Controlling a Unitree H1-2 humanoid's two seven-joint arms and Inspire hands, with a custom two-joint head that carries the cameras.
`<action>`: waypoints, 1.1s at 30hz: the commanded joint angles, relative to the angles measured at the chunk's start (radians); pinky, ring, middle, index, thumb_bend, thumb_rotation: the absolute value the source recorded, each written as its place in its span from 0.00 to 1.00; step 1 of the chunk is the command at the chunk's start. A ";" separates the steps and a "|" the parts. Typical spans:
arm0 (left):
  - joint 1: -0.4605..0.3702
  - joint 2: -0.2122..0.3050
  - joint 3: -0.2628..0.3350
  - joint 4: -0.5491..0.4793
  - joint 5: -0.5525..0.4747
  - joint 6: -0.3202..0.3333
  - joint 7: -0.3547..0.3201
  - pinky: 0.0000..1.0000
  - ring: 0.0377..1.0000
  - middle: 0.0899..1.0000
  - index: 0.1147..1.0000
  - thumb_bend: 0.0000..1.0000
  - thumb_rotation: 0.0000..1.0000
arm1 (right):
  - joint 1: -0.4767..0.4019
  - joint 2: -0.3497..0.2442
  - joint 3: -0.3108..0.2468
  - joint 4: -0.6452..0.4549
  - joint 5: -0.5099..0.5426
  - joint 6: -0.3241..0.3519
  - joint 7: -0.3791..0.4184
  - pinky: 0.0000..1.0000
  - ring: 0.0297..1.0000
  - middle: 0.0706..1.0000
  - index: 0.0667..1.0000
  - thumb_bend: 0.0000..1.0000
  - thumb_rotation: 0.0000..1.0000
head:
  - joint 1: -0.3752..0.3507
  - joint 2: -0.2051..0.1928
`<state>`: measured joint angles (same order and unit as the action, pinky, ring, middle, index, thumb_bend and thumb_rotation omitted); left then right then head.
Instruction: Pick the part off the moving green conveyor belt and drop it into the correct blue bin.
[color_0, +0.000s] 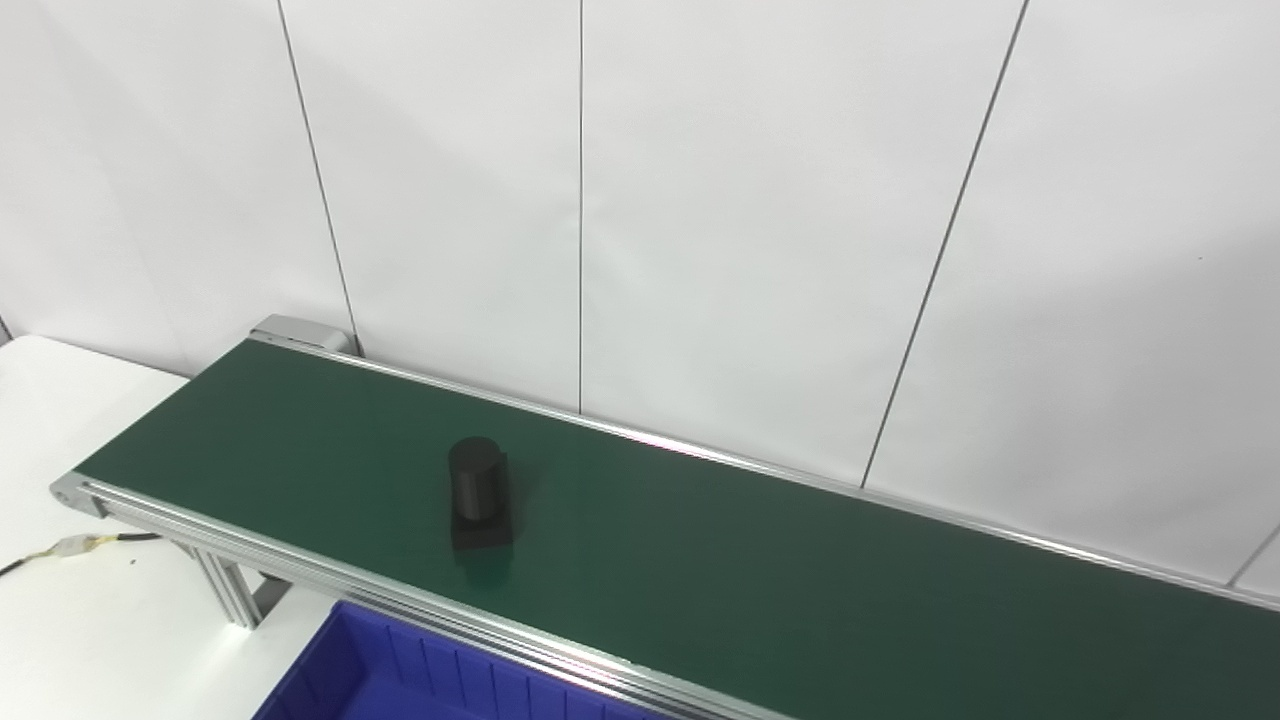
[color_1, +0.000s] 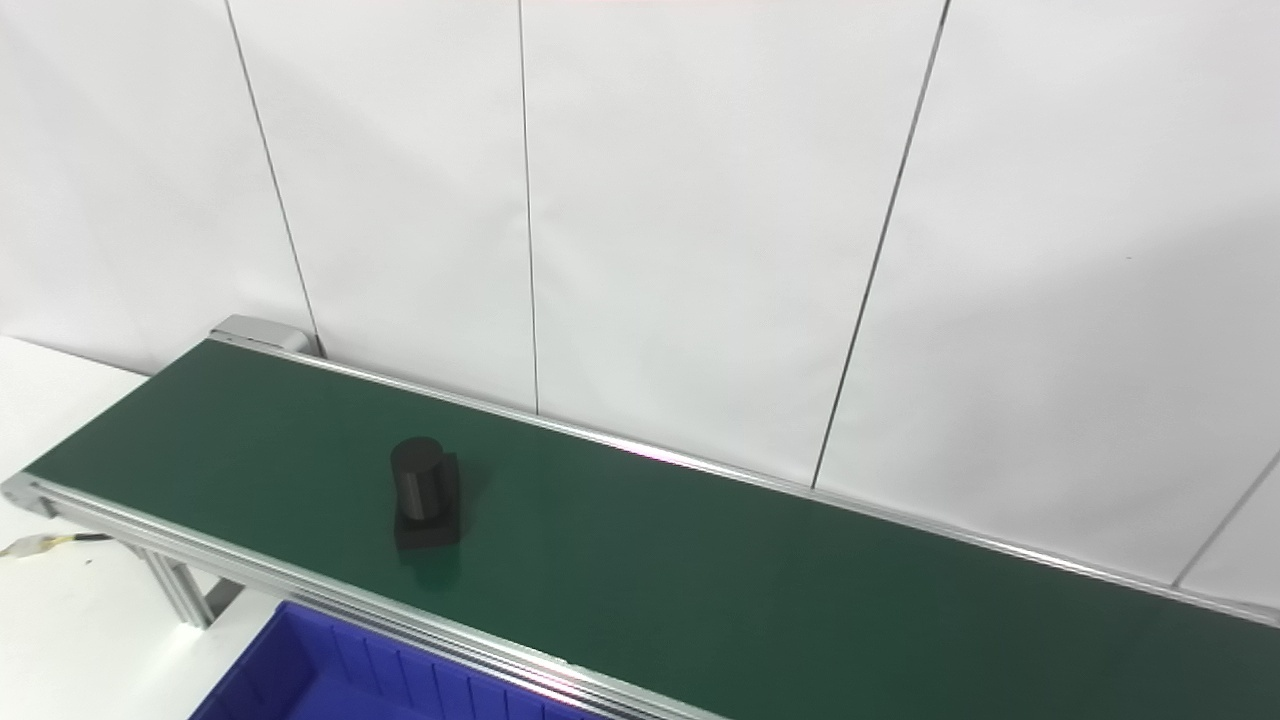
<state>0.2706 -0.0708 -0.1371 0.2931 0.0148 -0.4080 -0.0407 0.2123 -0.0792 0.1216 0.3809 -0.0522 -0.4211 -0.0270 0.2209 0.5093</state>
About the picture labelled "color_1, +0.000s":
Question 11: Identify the aluminium conveyor leg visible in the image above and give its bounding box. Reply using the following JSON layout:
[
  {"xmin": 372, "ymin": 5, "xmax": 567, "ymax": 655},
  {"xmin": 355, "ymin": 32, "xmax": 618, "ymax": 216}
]
[{"xmin": 120, "ymin": 545, "xmax": 246, "ymax": 629}]

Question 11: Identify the white connector with cable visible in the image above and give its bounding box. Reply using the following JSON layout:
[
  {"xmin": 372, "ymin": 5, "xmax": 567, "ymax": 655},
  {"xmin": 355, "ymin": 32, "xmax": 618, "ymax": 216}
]
[{"xmin": 0, "ymin": 533, "xmax": 113, "ymax": 561}]

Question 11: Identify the black cylinder-on-block part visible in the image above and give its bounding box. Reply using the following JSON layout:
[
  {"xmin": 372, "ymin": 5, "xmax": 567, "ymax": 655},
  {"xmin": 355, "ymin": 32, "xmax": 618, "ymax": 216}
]
[{"xmin": 390, "ymin": 437, "xmax": 463, "ymax": 551}]

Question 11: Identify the grey conveyor end housing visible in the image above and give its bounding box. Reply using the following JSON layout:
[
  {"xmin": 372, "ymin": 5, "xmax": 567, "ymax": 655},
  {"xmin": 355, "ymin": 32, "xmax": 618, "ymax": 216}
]
[{"xmin": 210, "ymin": 315, "xmax": 323, "ymax": 358}]

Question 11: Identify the blue plastic bin with label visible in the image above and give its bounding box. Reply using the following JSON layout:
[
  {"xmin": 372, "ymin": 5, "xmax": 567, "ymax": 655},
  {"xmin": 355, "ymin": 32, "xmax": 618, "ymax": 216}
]
[{"xmin": 190, "ymin": 600, "xmax": 601, "ymax": 720}]

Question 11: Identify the green conveyor belt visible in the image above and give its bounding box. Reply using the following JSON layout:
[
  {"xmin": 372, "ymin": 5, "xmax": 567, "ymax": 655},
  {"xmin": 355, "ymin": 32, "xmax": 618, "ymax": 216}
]
[{"xmin": 0, "ymin": 330, "xmax": 1280, "ymax": 720}]

